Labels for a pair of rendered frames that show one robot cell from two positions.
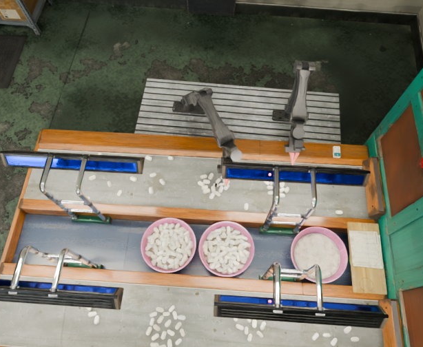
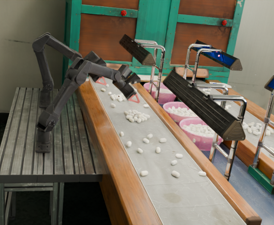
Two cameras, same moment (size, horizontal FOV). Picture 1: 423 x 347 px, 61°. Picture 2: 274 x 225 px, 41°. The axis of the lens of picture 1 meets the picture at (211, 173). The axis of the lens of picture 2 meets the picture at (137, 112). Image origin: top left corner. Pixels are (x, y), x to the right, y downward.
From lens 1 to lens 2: 2.53 m
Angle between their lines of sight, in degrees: 81
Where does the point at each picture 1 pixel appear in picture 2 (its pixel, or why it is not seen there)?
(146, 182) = (155, 145)
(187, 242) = (192, 126)
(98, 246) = (234, 177)
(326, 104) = (28, 90)
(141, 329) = (269, 138)
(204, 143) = (98, 117)
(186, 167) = (126, 128)
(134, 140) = (112, 150)
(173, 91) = (18, 154)
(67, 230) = not seen: hidden behind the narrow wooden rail
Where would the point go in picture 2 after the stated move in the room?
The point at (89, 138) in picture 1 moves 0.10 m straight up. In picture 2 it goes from (127, 180) to (130, 157)
